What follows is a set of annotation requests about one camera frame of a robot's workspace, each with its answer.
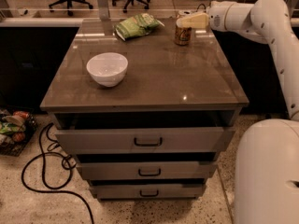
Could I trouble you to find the top grey drawer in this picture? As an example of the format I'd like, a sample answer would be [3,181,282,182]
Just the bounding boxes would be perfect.
[56,127,235,154]

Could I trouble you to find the bottom grey drawer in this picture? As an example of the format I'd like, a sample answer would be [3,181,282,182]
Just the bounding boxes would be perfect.
[91,184,206,200]

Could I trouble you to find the grey drawer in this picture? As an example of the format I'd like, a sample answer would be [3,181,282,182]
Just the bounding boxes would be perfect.
[78,161,216,180]
[56,127,235,154]
[91,184,206,200]

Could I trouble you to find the grey drawer cabinet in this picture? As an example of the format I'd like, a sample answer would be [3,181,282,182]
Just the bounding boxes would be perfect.
[40,19,249,188]

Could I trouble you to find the white ceramic bowl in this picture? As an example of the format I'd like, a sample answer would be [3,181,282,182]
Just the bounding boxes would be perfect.
[86,52,128,87]

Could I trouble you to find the green chip bag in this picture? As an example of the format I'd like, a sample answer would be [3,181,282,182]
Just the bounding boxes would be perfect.
[115,13,164,41]

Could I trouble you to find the grey metal post left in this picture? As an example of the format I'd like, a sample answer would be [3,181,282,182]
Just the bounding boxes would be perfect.
[97,0,110,21]

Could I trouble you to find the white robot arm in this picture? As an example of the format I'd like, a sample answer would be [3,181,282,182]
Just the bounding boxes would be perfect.
[177,0,299,224]

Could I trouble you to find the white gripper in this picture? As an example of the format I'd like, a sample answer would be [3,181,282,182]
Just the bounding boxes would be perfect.
[176,1,234,32]

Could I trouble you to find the middle grey drawer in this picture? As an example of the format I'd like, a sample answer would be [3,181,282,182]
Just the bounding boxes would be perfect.
[78,161,216,180]

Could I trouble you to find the orange soda can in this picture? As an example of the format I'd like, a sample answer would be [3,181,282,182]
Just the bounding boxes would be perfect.
[174,10,193,47]

